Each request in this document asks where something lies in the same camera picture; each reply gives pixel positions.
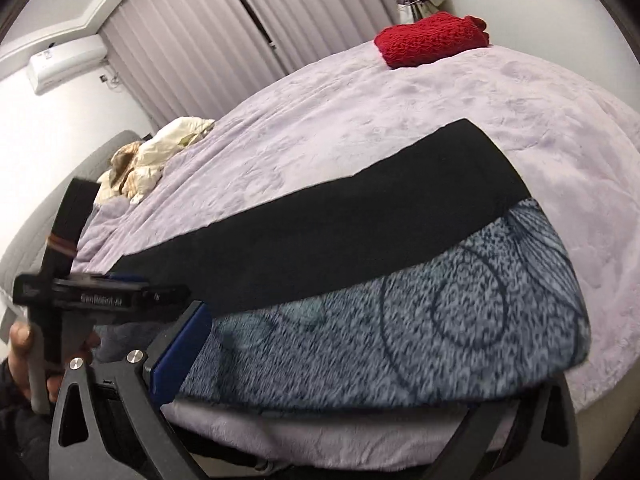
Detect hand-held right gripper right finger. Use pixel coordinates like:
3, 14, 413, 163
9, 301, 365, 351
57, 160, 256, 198
430, 372, 583, 480

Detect person's left hand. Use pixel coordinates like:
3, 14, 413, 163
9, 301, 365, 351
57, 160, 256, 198
9, 322, 101, 403

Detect white air conditioner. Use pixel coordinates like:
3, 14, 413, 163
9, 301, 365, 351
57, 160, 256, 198
27, 35, 108, 95

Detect black pants with grey pattern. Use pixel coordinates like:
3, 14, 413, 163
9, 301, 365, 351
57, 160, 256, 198
92, 119, 592, 413

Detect cream crumpled bedding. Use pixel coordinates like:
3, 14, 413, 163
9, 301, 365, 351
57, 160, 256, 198
95, 116, 217, 206

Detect person's left forearm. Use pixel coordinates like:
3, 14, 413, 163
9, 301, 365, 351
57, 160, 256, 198
0, 360, 53, 480

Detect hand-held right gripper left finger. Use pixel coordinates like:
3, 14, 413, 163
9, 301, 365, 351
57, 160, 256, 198
48, 301, 213, 480

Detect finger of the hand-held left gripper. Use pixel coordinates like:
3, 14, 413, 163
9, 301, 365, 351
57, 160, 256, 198
104, 273, 192, 307

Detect pale vertical blinds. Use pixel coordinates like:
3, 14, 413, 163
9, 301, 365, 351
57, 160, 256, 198
97, 0, 401, 131

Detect red knitted cloth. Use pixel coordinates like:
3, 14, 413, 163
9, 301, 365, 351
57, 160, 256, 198
374, 11, 491, 69

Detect lilac plush blanket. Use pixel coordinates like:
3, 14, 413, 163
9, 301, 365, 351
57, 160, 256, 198
70, 40, 640, 461

